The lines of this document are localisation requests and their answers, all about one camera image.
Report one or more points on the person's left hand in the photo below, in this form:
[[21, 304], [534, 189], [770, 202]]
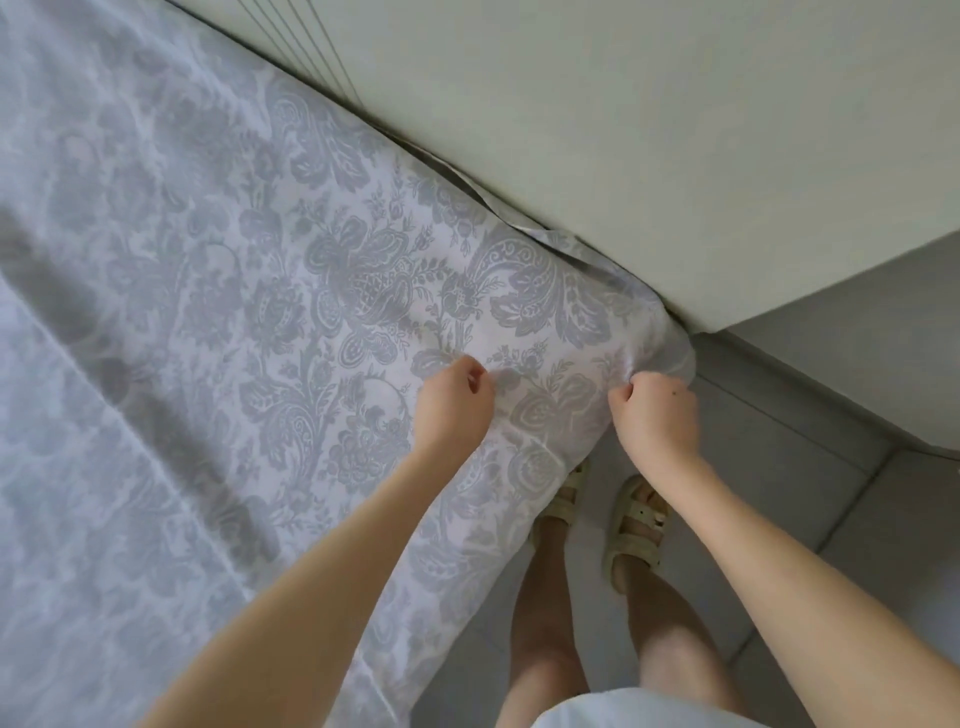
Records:
[[453, 408]]

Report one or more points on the person's left leg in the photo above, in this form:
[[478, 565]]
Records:
[[543, 630]]

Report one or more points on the person's right leg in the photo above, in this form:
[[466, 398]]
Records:
[[675, 638]]

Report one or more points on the person's left forearm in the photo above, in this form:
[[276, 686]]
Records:
[[285, 615]]

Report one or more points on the blue-grey cloth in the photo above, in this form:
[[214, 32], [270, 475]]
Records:
[[195, 300]]

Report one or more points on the person's right forearm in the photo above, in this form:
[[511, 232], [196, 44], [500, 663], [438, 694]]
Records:
[[810, 600]]

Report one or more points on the person's leg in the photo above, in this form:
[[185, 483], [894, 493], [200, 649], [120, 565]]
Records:
[[675, 638], [543, 630]]

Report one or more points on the person's right hand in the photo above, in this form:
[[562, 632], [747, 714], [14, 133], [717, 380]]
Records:
[[656, 420]]

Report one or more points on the person's white shorts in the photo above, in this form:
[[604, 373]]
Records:
[[645, 711]]

